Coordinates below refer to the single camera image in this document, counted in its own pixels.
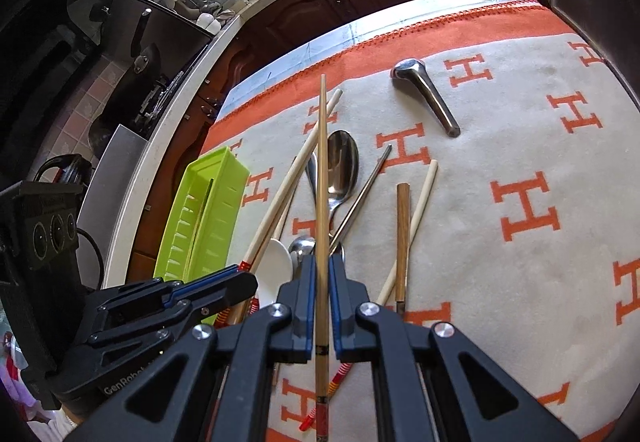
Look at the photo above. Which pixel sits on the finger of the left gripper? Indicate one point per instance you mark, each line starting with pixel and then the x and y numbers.
pixel 106 331
pixel 215 292

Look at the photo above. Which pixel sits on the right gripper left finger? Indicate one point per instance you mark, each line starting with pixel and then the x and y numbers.
pixel 213 385

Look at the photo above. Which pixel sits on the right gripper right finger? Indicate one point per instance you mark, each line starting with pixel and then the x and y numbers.
pixel 432 383

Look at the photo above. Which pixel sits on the white ceramic soup spoon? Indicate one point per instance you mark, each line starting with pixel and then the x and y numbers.
pixel 274 269

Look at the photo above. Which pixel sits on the bamboo chopstick with red band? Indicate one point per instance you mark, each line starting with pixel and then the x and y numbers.
pixel 322 257

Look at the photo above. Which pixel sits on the wooden handled steel spoon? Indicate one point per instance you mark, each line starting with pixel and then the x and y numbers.
pixel 403 236

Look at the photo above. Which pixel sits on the pale chopstick red striped end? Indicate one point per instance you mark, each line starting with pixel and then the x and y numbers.
pixel 269 221

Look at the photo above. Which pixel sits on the green plastic utensil tray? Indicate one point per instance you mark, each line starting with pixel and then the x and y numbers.
pixel 200 225

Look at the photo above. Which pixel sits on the small steel spoon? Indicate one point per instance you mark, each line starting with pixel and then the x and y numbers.
pixel 301 247

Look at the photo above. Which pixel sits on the pale cream chopstick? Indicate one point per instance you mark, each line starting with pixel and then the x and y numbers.
pixel 388 287

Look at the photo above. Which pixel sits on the large steel tablespoon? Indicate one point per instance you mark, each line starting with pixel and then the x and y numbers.
pixel 343 165

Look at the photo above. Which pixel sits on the steel chopstick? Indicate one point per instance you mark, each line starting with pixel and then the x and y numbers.
pixel 352 214

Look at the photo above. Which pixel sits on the orange and cream blanket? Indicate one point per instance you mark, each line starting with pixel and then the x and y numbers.
pixel 530 239

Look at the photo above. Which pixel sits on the black stove range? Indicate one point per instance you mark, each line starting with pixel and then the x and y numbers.
pixel 158 48

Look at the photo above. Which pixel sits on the steel soup spoon curved handle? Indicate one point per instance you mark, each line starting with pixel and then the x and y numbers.
pixel 413 71

